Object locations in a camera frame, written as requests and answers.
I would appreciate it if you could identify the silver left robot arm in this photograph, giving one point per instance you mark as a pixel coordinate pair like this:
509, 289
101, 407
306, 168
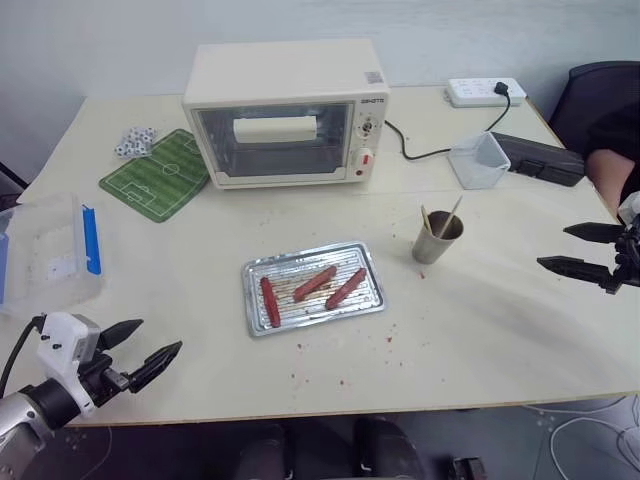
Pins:
22, 422

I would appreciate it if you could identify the person bare forearm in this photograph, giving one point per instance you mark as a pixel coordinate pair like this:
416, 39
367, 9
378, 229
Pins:
607, 177

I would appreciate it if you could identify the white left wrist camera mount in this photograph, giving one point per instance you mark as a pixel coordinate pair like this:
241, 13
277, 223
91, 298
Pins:
62, 340

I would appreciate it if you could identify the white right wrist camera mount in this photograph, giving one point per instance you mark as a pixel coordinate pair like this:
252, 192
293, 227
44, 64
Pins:
631, 206

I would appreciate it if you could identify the small dark brown block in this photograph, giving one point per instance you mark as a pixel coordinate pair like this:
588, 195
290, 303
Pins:
468, 469

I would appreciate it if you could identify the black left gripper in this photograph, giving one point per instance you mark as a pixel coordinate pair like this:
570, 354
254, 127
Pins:
102, 380

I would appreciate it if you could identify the red sausage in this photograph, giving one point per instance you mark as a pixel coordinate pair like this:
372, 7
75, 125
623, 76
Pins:
270, 302
346, 288
315, 283

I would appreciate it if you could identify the clear square plastic container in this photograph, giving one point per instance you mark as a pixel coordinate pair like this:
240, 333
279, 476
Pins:
480, 167

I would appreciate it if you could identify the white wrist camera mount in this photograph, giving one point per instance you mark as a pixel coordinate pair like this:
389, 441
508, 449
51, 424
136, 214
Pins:
631, 206
62, 340

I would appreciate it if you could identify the metal cup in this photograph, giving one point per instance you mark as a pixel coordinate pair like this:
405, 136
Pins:
432, 247

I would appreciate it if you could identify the soccer ball pattern pouch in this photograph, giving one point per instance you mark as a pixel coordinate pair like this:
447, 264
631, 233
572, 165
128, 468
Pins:
134, 142

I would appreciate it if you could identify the black office chair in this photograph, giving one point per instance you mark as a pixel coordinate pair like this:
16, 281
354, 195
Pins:
575, 100

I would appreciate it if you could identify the dark rounded shape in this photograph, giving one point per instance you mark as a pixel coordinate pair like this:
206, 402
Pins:
387, 450

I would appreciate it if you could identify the ribbed metal baking tray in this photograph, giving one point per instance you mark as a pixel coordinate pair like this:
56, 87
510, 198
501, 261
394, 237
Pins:
320, 317

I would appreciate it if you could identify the clear box with blue latch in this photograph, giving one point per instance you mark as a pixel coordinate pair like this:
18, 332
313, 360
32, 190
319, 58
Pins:
50, 260

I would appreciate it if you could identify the green soccer field mat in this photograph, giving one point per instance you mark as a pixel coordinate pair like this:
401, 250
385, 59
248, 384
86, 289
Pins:
150, 180

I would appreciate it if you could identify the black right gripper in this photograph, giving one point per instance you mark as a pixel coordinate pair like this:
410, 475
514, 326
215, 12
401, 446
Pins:
627, 260

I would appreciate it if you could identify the cream toaster oven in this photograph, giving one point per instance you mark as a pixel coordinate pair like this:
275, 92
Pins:
280, 75

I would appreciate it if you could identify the flat black ribbed box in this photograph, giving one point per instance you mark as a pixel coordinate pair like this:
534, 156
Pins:
545, 157

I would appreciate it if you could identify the white power strip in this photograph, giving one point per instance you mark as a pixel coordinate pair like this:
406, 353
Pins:
475, 91

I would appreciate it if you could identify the person black shirt sleeve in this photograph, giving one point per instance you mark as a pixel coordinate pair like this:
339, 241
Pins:
620, 127

